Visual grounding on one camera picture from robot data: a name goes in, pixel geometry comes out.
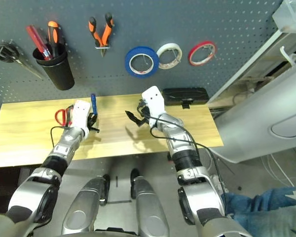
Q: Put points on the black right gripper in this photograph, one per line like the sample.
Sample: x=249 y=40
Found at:
x=144 y=118

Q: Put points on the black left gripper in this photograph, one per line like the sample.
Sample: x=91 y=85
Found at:
x=91 y=121

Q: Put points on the blue tape roll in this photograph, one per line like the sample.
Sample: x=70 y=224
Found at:
x=128 y=64

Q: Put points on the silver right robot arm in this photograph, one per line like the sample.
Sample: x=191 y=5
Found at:
x=187 y=158

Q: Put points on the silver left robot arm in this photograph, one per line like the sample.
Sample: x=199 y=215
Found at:
x=61 y=150

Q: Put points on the grey perforated pegboard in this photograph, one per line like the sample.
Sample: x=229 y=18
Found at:
x=162 y=19

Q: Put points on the black plastic tool case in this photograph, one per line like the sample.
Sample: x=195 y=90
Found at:
x=185 y=95

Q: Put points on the silver tape peg hook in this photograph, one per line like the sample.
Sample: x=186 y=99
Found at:
x=145 y=60

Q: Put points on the black tool cup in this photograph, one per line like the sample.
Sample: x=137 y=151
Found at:
x=59 y=74

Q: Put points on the white tape roll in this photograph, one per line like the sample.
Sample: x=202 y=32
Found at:
x=169 y=45

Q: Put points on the red tape roll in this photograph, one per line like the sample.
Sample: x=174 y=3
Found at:
x=190 y=55

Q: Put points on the silver robot left leg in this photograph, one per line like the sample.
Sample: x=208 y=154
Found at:
x=84 y=209

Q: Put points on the silver robot leg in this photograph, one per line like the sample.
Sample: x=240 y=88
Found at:
x=148 y=209
x=84 y=209

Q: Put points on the silver robot right leg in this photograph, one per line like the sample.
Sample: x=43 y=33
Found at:
x=148 y=209

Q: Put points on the white sneaker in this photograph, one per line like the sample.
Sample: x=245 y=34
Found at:
x=215 y=180

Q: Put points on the silver scissors peg hook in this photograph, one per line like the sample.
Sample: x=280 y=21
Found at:
x=5 y=48

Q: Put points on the large white machine casing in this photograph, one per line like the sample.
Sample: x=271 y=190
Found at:
x=256 y=128

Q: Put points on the white plastic hook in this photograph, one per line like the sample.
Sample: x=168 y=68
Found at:
x=283 y=53

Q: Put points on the blue jeans leg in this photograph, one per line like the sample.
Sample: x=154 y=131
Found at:
x=269 y=214

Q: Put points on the clear plastic bin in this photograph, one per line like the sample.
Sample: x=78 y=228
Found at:
x=288 y=17

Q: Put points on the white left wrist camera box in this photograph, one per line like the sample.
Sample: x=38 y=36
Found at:
x=81 y=116

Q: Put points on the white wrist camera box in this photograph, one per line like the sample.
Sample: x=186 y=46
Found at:
x=81 y=116
x=154 y=103

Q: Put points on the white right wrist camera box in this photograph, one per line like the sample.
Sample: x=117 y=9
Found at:
x=154 y=103

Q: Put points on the aluminium frame post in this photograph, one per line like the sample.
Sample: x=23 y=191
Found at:
x=249 y=66

